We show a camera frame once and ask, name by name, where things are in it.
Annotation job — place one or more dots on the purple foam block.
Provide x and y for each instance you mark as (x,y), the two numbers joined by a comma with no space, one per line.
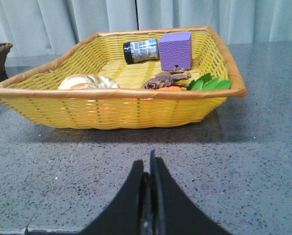
(175,50)

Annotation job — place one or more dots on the bread roll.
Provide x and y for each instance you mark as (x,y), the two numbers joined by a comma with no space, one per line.
(87,81)

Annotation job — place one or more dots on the small labelled spice jar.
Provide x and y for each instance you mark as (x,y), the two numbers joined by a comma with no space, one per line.
(135,52)

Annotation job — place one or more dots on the yellow woven basket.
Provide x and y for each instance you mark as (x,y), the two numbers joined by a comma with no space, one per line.
(35,94)

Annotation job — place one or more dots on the white curtain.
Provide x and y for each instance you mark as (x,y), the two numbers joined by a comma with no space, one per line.
(51,27)

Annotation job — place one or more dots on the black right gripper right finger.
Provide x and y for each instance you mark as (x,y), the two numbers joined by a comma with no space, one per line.
(174,212)

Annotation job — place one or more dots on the orange toy carrot green leaves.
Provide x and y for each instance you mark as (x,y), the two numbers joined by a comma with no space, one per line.
(206,82)

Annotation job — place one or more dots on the brown toy animal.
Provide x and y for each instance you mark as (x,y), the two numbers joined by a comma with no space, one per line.
(167,79)

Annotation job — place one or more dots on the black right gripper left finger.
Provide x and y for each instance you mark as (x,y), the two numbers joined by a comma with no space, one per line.
(129,212)

